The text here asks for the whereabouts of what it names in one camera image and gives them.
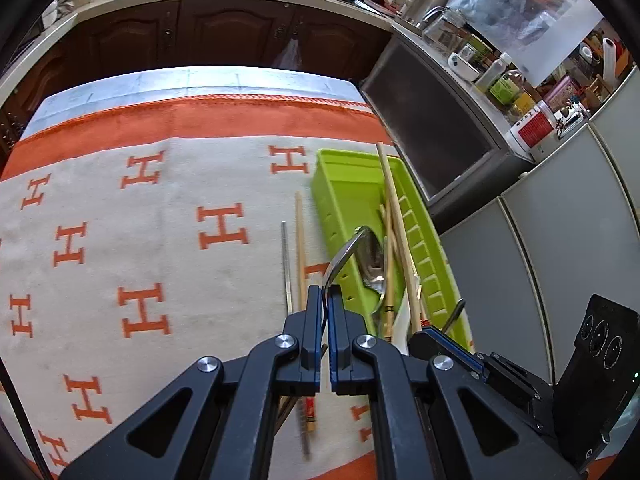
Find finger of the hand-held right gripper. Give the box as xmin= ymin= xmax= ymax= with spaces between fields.
xmin=410 ymin=327 xmax=553 ymax=433

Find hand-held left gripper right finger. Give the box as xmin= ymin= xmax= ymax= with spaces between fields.
xmin=327 ymin=285 xmax=583 ymax=480

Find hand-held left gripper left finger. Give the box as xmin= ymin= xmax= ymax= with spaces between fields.
xmin=59 ymin=285 xmax=323 ymax=480

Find metal fork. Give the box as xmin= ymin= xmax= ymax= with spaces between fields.
xmin=442 ymin=299 xmax=467 ymax=333

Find shiny metal spoon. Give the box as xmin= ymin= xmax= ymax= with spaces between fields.
xmin=322 ymin=226 xmax=372 ymax=311

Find green plastic utensil tray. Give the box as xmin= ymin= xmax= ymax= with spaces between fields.
xmin=311 ymin=148 xmax=475 ymax=353

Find long light red-patterned chopstick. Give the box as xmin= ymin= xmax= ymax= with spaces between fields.
xmin=376 ymin=141 xmax=426 ymax=326

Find metal chopstick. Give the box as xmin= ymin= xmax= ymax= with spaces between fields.
xmin=281 ymin=221 xmax=293 ymax=314

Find grey refrigerator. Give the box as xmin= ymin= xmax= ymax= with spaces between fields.
xmin=440 ymin=67 xmax=640 ymax=386

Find orange and cream patterned blanket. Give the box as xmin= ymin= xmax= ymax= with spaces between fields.
xmin=0 ymin=94 xmax=416 ymax=480

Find stainless steel appliance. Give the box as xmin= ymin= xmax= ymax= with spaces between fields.
xmin=360 ymin=37 xmax=536 ymax=221

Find white container with red label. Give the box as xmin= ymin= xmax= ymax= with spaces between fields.
xmin=505 ymin=105 xmax=558 ymax=153

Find green-labelled jar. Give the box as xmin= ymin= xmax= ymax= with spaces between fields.
xmin=490 ymin=71 xmax=526 ymax=106

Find small hanging plastic bag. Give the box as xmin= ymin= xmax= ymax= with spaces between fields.
xmin=272 ymin=37 xmax=303 ymax=72

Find white-capped clear bottle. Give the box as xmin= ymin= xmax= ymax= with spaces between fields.
xmin=475 ymin=52 xmax=513 ymax=93

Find light blue table cover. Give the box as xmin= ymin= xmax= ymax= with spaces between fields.
xmin=25 ymin=66 xmax=368 ymax=133

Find white ceramic mug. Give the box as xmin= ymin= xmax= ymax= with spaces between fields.
xmin=447 ymin=52 xmax=481 ymax=83

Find glass teapot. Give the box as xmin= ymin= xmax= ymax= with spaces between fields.
xmin=422 ymin=6 xmax=473 ymax=56

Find dark wooden kitchen cabinets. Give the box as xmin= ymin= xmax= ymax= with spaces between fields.
xmin=0 ymin=0 xmax=393 ymax=171

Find paper towel roll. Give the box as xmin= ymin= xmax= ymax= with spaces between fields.
xmin=600 ymin=37 xmax=623 ymax=86

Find large clear plastic bag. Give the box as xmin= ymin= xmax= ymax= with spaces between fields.
xmin=445 ymin=0 xmax=606 ymax=86

